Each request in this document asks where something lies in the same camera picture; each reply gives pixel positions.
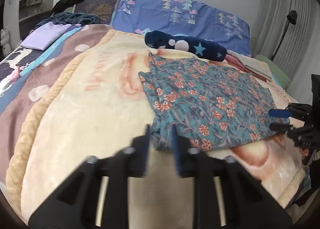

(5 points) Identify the stack of pink beige towels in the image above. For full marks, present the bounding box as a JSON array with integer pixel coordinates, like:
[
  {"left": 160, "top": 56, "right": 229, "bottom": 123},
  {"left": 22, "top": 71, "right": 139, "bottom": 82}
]
[{"left": 225, "top": 53, "right": 270, "bottom": 82}]

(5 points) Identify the cream fleece blanket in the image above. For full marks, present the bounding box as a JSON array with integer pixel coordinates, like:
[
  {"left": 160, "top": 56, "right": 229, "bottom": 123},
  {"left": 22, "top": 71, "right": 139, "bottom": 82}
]
[{"left": 5, "top": 29, "right": 312, "bottom": 221}]

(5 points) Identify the black floor lamp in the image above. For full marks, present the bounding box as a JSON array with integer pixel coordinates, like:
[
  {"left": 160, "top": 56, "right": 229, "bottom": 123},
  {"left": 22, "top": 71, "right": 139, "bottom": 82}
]
[{"left": 270, "top": 10, "right": 298, "bottom": 61}]

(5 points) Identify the dark teal fleece blanket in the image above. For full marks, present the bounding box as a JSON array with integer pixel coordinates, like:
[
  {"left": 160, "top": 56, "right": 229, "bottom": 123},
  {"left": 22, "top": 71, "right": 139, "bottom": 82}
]
[{"left": 34, "top": 12, "right": 101, "bottom": 30}]

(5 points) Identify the brown and blue printed bedsheet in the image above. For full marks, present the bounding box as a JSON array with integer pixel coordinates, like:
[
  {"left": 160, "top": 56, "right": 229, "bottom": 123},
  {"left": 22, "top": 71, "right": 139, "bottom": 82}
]
[{"left": 0, "top": 23, "right": 113, "bottom": 184}]

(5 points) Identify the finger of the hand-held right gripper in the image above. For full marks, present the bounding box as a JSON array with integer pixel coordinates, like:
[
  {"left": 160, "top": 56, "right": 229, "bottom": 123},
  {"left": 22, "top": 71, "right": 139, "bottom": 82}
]
[
  {"left": 269, "top": 108, "right": 293, "bottom": 119},
  {"left": 269, "top": 122, "right": 295, "bottom": 133}
]

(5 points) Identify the navy star-print fleece cloth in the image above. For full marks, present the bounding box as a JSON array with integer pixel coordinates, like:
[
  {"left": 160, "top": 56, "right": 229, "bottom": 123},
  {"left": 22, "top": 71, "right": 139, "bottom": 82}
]
[{"left": 144, "top": 30, "right": 228, "bottom": 62}]

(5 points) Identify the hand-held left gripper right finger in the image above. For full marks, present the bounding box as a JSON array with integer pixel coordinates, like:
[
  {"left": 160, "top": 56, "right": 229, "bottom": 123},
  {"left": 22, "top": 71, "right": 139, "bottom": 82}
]
[{"left": 171, "top": 123, "right": 293, "bottom": 229}]

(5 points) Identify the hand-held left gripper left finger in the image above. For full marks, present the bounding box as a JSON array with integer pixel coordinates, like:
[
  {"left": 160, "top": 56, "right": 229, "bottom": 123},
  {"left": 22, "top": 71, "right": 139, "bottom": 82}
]
[{"left": 28, "top": 124, "right": 152, "bottom": 229}]

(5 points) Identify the green pillow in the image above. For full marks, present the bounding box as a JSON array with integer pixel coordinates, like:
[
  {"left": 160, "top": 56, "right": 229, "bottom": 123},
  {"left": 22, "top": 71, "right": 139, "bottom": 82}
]
[{"left": 254, "top": 54, "right": 292, "bottom": 90}]

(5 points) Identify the teal floral shirt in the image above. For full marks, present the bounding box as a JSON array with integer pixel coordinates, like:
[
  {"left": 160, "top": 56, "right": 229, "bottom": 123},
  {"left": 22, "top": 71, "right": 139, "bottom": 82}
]
[{"left": 138, "top": 52, "right": 278, "bottom": 151}]

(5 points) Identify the white animal figurine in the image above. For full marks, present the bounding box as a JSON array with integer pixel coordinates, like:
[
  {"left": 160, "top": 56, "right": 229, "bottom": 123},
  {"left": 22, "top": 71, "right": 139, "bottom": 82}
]
[{"left": 0, "top": 26, "right": 12, "bottom": 55}]

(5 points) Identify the blue tree-print pillow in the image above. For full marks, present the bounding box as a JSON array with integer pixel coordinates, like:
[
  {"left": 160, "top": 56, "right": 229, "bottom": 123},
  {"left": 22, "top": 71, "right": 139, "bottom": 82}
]
[{"left": 110, "top": 0, "right": 251, "bottom": 57}]

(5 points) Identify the lilac folded cloth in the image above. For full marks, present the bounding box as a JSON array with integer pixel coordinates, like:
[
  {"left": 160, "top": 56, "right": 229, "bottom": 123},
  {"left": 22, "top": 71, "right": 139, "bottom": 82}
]
[{"left": 20, "top": 23, "right": 77, "bottom": 51}]

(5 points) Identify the black garment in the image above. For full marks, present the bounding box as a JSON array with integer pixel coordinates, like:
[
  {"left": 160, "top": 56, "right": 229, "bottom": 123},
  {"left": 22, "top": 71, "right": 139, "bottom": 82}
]
[{"left": 51, "top": 0, "right": 97, "bottom": 17}]

